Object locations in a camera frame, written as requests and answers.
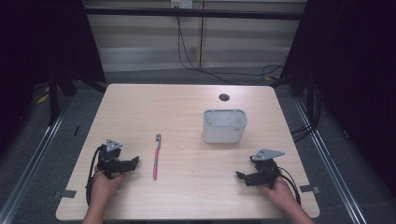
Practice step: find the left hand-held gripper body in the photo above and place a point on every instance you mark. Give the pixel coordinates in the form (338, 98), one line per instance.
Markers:
(109, 160)

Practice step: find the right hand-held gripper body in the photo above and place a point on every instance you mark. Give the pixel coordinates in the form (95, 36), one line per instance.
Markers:
(266, 169)

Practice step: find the person's left hand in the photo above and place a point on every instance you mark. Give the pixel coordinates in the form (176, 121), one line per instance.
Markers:
(104, 185)

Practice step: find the person's right hand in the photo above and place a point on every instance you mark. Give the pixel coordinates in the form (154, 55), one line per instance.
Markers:
(280, 191)

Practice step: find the pink and grey toothbrush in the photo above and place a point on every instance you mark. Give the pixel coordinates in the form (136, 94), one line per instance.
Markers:
(156, 158)

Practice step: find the small black floor piece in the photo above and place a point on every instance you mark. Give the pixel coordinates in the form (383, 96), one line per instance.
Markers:
(76, 130)

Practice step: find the grey tape strip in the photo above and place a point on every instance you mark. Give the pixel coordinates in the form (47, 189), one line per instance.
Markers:
(63, 194)
(309, 188)

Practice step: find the white plastic container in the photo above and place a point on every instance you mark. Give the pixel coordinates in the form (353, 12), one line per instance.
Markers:
(224, 132)

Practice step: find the yellow floor tape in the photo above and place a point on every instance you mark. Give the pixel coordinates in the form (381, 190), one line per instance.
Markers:
(43, 97)

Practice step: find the dark curtain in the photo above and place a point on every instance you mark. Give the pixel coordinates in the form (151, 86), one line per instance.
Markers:
(351, 62)
(40, 46)

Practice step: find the black horizontal metal bar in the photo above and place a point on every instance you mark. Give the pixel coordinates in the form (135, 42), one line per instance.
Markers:
(186, 13)

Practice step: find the metal floor rail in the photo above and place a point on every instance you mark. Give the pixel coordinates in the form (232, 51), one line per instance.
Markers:
(330, 168)
(29, 165)

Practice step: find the white wall socket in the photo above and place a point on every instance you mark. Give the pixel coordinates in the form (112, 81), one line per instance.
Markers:
(181, 3)

